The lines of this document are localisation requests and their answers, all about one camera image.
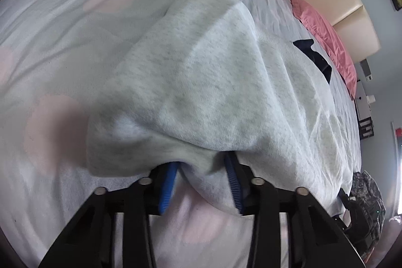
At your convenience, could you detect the light grey printed sweatshirt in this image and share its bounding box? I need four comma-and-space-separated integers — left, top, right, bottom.
86, 0, 353, 214

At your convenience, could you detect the white right nightstand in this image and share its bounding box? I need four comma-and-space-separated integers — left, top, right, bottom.
354, 80, 375, 140

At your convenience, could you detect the grey bedsheet with pink dots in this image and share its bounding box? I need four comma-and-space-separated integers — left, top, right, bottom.
1, 0, 361, 267

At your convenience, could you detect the coral pink pillow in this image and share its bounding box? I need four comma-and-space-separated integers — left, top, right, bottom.
290, 0, 357, 100

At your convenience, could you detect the dark navy garment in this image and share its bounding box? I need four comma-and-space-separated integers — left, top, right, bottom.
293, 39, 332, 84

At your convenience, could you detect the grey wall switch panel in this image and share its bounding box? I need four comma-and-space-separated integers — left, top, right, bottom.
360, 59, 373, 82

